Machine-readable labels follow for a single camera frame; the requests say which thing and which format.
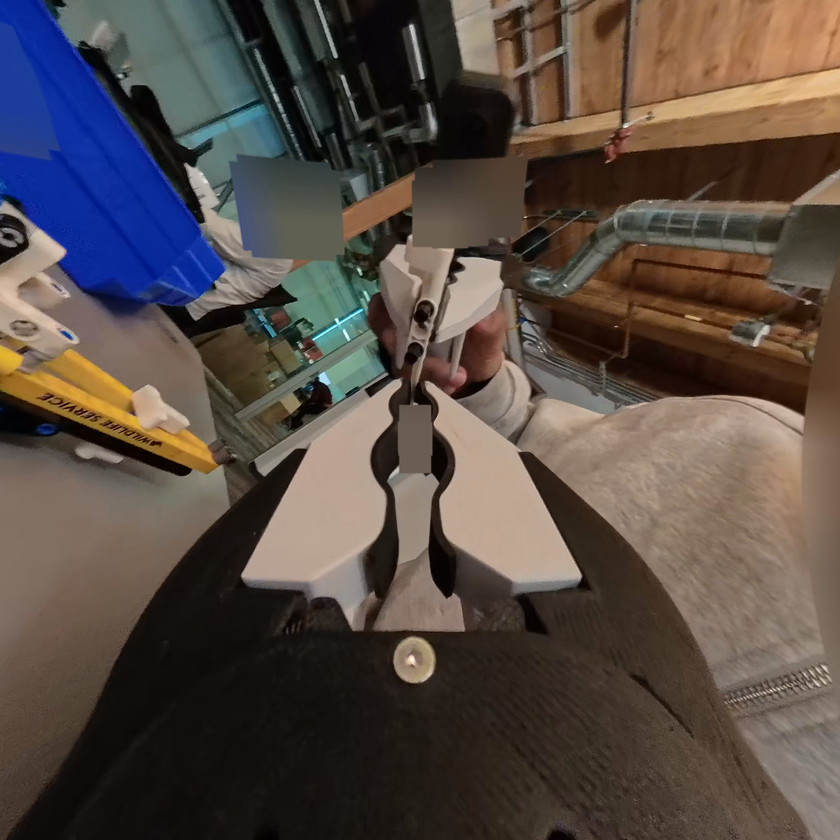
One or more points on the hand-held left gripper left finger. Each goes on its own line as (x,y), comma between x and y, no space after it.
(321,518)

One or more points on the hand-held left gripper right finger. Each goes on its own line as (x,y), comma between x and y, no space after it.
(505,525)

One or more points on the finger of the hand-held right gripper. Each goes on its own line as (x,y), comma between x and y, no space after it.
(397,295)
(476,295)

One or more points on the zebra striped lego panel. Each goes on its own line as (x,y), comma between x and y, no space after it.
(418,331)

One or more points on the lego helicopter model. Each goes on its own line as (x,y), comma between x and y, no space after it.
(98,400)

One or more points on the person's right hand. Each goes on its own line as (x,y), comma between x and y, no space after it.
(482,354)

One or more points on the red sprinkler valve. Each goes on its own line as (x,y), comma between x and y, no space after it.
(617,145)

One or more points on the cardboard boxes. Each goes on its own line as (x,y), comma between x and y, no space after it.
(236,367)

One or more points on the wooden ceiling beam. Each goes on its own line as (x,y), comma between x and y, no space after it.
(656,124)

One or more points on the blue plastic bin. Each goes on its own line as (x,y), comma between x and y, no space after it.
(118,197)

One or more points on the silver ventilation duct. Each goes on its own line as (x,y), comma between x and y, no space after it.
(689,226)

